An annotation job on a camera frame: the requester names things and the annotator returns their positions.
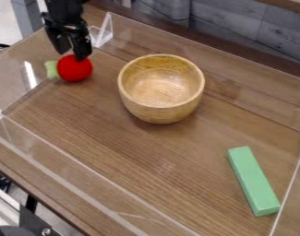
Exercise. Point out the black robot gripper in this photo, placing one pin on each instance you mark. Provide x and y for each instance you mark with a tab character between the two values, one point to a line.
62	20

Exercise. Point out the red felt fruit green leaf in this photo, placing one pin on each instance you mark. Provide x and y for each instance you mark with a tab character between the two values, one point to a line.
69	69

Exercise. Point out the light wooden bowl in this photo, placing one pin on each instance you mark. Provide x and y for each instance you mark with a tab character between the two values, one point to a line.
161	86

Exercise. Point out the black equipment under table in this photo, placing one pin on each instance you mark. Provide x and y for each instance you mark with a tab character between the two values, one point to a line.
19	220

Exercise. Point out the green rectangular block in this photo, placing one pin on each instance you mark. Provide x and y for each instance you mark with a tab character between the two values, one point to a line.
253	181

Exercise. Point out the clear acrylic corner bracket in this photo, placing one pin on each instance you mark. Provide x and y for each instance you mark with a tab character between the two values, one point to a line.
102	35

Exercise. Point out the grey post behind table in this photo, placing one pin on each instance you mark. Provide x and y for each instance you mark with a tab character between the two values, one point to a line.
27	14

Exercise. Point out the clear acrylic enclosure wall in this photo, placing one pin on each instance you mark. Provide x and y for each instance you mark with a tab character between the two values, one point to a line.
125	178

